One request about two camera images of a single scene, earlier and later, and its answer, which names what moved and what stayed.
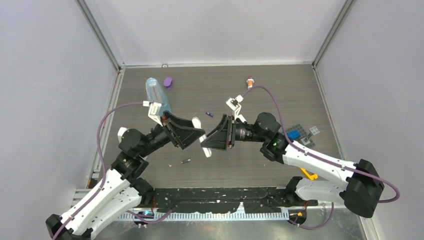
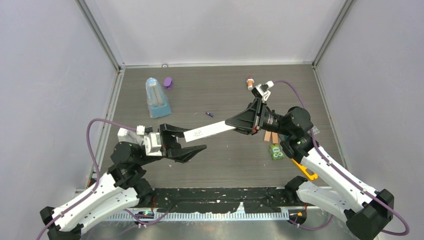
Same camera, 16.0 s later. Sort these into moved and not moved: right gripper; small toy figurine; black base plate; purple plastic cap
Moved: right gripper
Not moved: purple plastic cap; black base plate; small toy figurine
